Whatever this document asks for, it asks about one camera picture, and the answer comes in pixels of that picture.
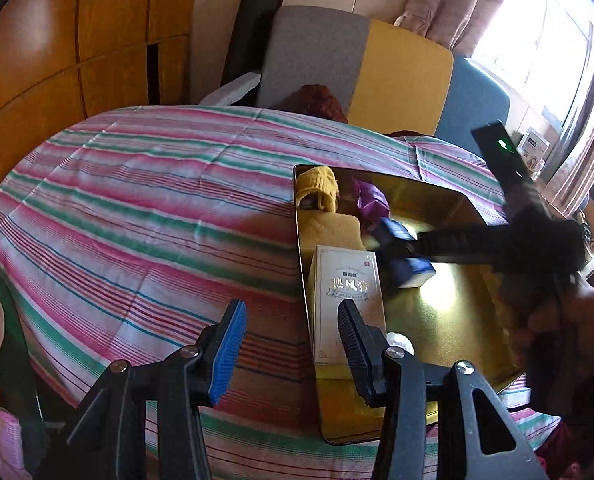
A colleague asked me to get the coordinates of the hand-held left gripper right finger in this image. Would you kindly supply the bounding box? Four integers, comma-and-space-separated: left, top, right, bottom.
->
337, 299, 550, 480

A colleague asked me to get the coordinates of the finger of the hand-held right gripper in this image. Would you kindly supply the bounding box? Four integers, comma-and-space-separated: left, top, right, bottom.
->
393, 245, 512, 289
367, 217, 515, 257

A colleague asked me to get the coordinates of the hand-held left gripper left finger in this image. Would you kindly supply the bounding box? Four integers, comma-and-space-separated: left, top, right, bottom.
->
47, 299, 248, 480

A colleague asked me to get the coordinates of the purple snack packet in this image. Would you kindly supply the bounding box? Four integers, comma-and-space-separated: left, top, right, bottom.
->
354, 180, 390, 221

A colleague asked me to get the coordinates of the clear plastic item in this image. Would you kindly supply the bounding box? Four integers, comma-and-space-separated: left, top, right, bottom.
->
387, 332, 415, 356

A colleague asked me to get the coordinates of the white tall carton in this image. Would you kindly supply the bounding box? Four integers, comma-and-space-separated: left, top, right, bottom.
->
311, 245, 388, 366

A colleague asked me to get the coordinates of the gold-lined metal tin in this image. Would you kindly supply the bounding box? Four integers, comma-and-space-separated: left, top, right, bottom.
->
293, 164, 528, 446

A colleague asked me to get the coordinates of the tan sponge block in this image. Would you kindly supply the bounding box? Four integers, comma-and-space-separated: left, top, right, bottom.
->
299, 210, 365, 256

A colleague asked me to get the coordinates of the yellow knitted sock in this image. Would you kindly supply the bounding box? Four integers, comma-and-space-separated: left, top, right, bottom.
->
296, 166, 338, 213

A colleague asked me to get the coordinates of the person's right hand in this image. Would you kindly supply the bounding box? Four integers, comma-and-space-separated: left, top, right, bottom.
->
499, 272, 594, 361

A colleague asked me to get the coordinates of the white printed box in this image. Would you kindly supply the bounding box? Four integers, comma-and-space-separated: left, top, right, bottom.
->
519, 130, 550, 173

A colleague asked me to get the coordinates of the striped curtain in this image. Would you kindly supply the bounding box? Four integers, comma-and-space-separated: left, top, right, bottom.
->
542, 35, 594, 211

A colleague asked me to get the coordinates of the dark red cloth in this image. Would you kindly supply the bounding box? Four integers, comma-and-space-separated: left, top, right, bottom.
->
297, 84, 348, 123

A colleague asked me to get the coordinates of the grey yellow blue sofa chair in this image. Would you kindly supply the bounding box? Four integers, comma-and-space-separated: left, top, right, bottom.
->
199, 5, 512, 156

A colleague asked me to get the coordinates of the striped tablecloth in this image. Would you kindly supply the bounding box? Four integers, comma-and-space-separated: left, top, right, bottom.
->
0, 105, 568, 480

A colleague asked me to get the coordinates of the window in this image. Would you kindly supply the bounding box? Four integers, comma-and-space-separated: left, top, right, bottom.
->
469, 0, 594, 106

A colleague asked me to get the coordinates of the pink hair roller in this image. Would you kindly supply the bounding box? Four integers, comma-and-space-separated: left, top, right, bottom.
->
0, 407, 30, 480

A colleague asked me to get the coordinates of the floral curtain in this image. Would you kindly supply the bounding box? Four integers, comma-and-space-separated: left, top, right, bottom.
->
394, 0, 520, 58

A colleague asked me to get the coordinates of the black rolled mat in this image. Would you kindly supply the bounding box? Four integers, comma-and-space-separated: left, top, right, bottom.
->
220, 0, 284, 86

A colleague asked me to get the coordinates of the wooden wardrobe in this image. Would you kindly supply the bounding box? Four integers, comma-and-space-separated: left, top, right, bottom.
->
0, 0, 200, 211

